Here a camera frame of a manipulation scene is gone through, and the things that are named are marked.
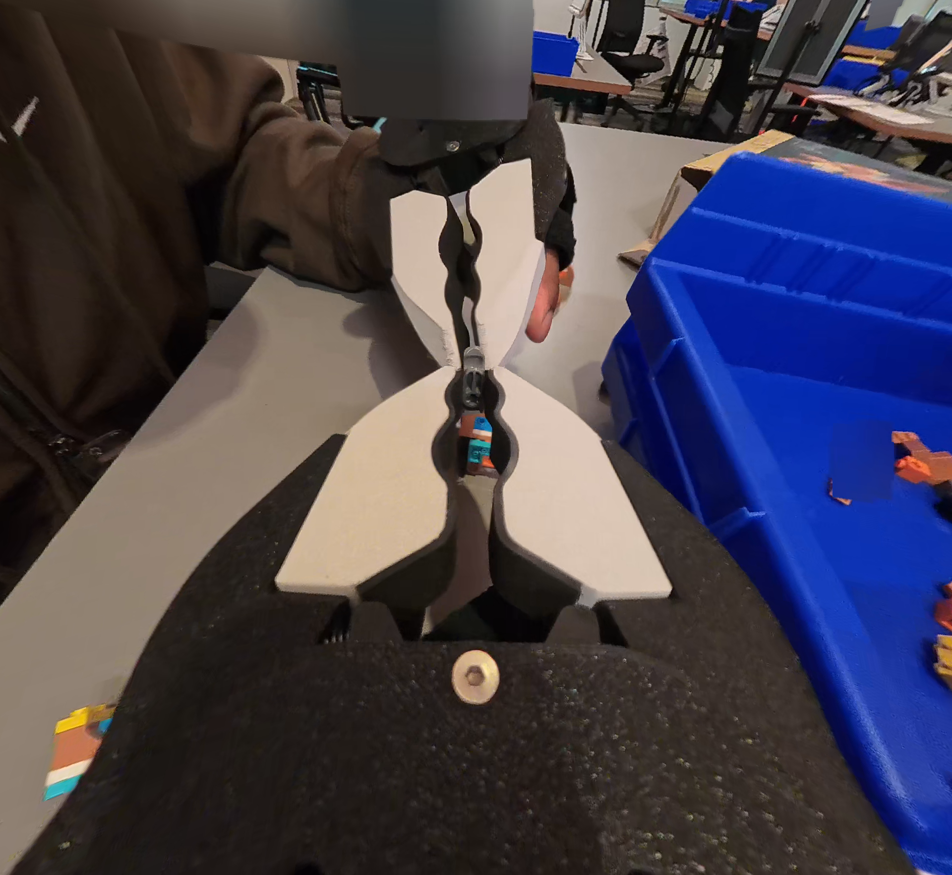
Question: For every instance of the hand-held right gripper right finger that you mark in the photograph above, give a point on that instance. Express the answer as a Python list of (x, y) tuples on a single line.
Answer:
[(580, 511)]

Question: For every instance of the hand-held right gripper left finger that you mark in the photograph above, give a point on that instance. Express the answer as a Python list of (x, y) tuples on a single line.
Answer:
[(372, 511)]

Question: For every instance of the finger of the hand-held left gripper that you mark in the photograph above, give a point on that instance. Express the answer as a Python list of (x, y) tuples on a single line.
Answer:
[(417, 258), (513, 250)]

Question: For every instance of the blue orange toy brick assembly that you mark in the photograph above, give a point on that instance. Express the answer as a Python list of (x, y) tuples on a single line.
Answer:
[(476, 447)]

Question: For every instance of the toy axle with orange ends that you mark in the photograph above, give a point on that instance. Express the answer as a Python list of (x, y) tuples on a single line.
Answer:
[(473, 369)]

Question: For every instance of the blue plastic bin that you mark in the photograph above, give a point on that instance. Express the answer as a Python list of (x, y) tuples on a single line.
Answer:
[(555, 54), (774, 414), (622, 384)]

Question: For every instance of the toy bricks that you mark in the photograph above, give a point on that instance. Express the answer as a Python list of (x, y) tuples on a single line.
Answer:
[(922, 462)]

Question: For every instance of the person's left forearm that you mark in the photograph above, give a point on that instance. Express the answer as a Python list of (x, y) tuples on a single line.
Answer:
[(298, 191)]

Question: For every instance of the person's left hand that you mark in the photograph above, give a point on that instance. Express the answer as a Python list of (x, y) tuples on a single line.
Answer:
[(546, 295)]

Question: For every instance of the printed cardboard sheet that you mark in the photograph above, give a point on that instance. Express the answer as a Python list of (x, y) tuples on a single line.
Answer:
[(699, 176)]

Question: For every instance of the black office chair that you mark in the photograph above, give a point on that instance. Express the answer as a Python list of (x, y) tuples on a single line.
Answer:
[(628, 20)]

